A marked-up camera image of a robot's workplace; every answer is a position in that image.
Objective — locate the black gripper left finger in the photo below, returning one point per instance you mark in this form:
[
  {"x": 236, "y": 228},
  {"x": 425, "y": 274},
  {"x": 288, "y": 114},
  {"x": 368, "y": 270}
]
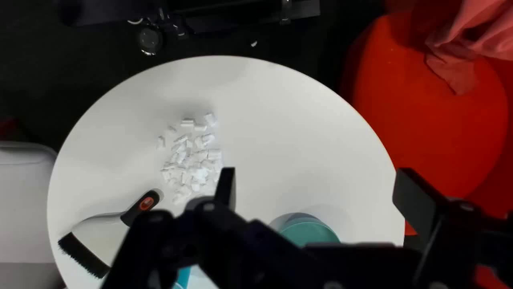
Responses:
[{"x": 161, "y": 234}]

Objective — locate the orange armchair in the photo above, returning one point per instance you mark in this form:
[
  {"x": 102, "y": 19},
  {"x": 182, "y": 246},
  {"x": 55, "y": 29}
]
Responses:
[{"x": 417, "y": 133}]

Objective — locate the pink cloth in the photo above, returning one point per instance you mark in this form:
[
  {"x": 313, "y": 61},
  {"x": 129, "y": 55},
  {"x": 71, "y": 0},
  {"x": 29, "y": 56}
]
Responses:
[{"x": 470, "y": 32}]

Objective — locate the teal bowl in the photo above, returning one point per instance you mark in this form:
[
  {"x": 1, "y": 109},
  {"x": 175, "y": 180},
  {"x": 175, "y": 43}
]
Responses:
[{"x": 305, "y": 230}]

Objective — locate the white foam litter pile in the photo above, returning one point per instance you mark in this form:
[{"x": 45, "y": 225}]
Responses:
[{"x": 187, "y": 160}]

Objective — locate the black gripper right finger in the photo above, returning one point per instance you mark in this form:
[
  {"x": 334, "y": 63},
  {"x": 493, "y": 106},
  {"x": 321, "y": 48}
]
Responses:
[{"x": 422, "y": 197}]

